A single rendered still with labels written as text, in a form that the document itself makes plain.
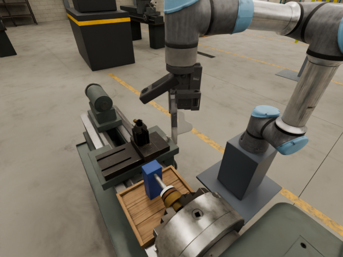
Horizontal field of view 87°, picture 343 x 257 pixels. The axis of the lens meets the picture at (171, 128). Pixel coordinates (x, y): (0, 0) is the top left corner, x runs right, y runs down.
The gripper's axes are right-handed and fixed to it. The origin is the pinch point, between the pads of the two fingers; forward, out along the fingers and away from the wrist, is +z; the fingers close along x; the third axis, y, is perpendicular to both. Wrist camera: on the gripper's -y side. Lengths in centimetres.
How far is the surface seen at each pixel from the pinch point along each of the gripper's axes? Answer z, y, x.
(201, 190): 24.2, 10.8, -7.1
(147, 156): 42, -12, 28
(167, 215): 32.9, -2.0, -11.3
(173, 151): 52, 4, 41
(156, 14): 37, -5, 642
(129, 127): 57, -29, 75
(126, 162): 47, -24, 28
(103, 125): 52, -48, 72
